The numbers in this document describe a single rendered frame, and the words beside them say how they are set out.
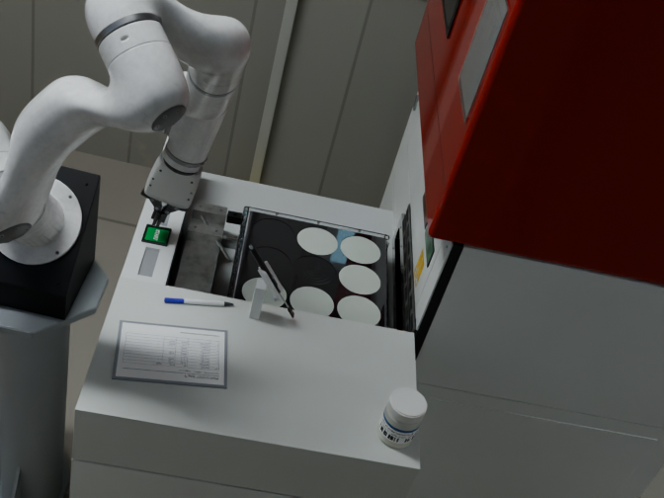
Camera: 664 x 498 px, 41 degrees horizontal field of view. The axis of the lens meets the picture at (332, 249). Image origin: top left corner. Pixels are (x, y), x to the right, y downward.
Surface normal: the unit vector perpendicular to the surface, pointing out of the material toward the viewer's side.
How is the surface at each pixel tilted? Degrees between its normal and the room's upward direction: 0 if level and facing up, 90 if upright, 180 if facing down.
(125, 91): 72
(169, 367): 0
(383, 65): 90
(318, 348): 0
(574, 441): 90
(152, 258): 0
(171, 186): 90
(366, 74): 90
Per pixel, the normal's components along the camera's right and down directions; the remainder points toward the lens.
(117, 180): 0.22, -0.74
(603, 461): -0.04, 0.64
